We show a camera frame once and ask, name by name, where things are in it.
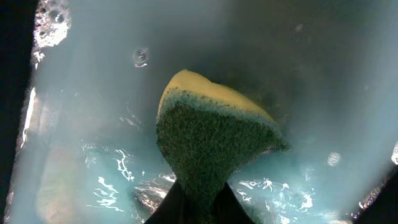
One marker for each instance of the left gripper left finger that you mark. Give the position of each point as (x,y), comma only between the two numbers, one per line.
(173,209)

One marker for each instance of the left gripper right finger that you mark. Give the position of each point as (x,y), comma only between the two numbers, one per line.
(227,209)

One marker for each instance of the green yellow sponge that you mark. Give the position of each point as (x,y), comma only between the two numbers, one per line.
(205,131)

